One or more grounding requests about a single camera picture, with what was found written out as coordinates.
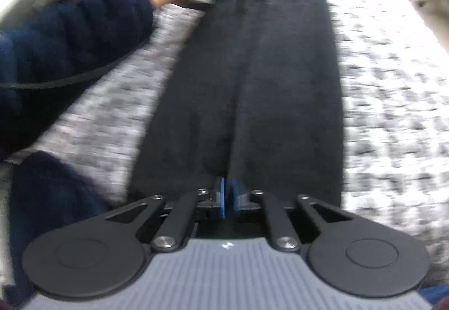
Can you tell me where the person's left leg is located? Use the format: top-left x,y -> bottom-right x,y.
9,150 -> 109,297

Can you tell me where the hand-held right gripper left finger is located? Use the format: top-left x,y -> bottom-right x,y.
103,177 -> 226,252

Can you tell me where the person's right leg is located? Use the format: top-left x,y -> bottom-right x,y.
419,284 -> 449,304

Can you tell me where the person's left forearm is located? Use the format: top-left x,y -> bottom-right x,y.
0,0 -> 155,159

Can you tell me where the black t-shirt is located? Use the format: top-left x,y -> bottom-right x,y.
128,0 -> 346,207

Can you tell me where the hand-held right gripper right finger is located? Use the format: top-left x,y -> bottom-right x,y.
228,179 -> 355,251

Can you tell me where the grey quilted blanket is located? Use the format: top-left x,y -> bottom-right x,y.
10,0 -> 449,286

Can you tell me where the person's leg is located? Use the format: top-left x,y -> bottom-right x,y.
419,284 -> 449,304
9,150 -> 109,297

